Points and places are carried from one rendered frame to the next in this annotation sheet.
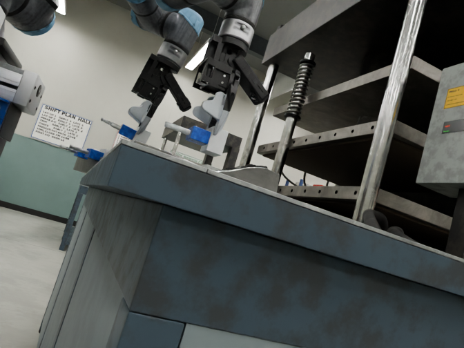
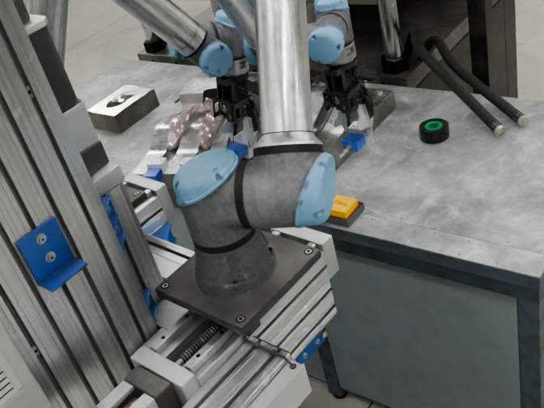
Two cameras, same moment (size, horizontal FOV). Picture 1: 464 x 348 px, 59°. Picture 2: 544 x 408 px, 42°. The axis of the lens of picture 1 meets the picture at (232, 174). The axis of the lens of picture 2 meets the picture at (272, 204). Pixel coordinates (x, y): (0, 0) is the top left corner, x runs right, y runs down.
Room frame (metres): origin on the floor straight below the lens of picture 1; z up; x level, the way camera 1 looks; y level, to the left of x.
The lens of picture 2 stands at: (-0.41, 0.97, 1.84)
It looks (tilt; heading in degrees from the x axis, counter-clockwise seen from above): 34 degrees down; 334
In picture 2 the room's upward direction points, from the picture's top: 15 degrees counter-clockwise
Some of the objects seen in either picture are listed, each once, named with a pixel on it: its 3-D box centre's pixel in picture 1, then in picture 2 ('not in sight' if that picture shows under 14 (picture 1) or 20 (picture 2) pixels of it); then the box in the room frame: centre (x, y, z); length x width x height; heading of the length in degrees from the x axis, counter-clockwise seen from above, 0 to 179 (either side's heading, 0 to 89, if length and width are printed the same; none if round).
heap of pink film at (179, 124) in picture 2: not in sight; (201, 116); (1.43, 0.24, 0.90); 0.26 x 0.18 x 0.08; 127
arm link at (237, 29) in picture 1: (235, 36); (340, 52); (0.86, 0.08, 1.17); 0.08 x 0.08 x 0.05
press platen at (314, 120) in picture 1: (380, 119); not in sight; (2.00, -0.65, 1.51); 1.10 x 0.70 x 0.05; 20
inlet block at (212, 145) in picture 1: (193, 134); (351, 144); (0.86, 0.10, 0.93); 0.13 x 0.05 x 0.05; 110
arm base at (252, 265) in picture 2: not in sight; (229, 248); (0.55, 0.61, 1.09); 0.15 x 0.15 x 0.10
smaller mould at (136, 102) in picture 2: not in sight; (123, 108); (1.88, 0.33, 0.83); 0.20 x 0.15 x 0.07; 110
